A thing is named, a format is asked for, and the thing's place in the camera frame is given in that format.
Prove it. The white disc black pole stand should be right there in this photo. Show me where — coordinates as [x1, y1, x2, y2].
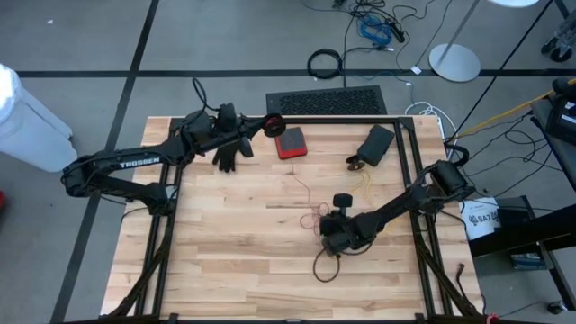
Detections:
[487, 0, 541, 9]

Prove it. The white cylindrical container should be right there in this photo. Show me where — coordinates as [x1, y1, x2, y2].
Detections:
[0, 62, 79, 175]

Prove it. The white cable bundle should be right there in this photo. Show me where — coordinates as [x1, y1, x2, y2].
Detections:
[403, 101, 458, 141]

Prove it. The yellow extension cord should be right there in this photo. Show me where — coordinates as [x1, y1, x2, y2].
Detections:
[454, 76, 576, 140]

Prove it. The black metal table frame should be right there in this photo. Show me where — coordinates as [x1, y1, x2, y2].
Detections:
[99, 115, 485, 324]

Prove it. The red box black lid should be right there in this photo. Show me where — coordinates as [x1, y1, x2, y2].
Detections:
[274, 126, 310, 161]

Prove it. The black glove red cuff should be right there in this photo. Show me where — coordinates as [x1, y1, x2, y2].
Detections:
[211, 137, 244, 174]

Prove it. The blue box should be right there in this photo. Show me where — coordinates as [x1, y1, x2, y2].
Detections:
[509, 252, 548, 271]

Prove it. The black equipment cart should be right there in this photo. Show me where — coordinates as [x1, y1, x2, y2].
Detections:
[529, 76, 576, 148]

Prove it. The black zip pouch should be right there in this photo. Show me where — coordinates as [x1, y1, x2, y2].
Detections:
[356, 124, 396, 167]

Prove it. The yellow wire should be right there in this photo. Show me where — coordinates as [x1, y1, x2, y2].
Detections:
[353, 166, 404, 226]

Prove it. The brown strap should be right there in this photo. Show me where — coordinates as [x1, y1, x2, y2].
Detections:
[454, 262, 469, 298]

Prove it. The coiled black cable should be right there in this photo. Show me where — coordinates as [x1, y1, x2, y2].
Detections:
[306, 48, 346, 81]

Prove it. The grey wheeled cart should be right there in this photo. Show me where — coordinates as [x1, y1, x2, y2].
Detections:
[541, 0, 576, 64]

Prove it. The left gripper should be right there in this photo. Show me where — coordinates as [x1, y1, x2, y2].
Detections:
[218, 102, 270, 158]

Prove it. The black low shelf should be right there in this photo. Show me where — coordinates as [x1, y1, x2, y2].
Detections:
[467, 195, 576, 311]

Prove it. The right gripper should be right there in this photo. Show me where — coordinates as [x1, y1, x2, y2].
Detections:
[318, 193, 357, 257]

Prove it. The red wire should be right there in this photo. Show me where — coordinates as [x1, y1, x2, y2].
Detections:
[263, 114, 332, 238]

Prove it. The grey round floor stand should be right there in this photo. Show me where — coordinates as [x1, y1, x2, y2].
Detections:
[427, 0, 482, 84]

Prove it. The black floor vent grille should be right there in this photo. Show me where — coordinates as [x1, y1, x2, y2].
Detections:
[265, 85, 389, 116]

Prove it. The black caster wheel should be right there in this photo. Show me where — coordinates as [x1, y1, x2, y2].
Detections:
[545, 299, 570, 316]

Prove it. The coiled blue cable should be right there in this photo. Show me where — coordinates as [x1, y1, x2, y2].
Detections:
[358, 15, 393, 48]

